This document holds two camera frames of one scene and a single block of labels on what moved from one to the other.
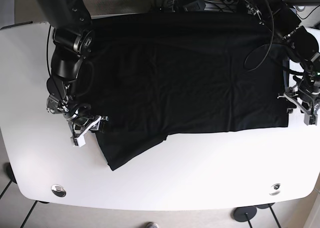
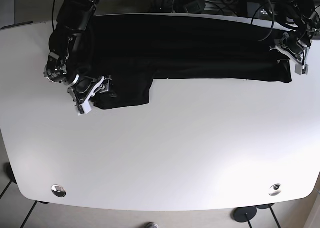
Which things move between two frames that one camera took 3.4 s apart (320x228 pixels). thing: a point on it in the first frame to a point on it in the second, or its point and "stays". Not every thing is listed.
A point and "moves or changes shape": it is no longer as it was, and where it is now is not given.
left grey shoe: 150,224 stays
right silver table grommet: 275,189 stays
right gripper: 306,95 to 296,46
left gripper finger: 102,124 to 112,94
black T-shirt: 152,75 moves or changes shape
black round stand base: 240,213 stays
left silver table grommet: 58,190 stays
